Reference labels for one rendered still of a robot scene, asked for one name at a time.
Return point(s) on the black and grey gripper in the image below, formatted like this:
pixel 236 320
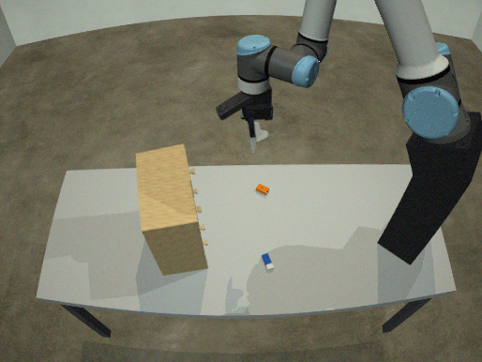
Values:
pixel 261 105

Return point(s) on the light wooden chest of drawers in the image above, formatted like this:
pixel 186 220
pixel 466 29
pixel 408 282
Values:
pixel 167 211

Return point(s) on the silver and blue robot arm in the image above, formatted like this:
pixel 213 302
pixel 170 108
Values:
pixel 430 102

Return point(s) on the blue and white eraser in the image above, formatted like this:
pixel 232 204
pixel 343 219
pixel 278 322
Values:
pixel 267 261

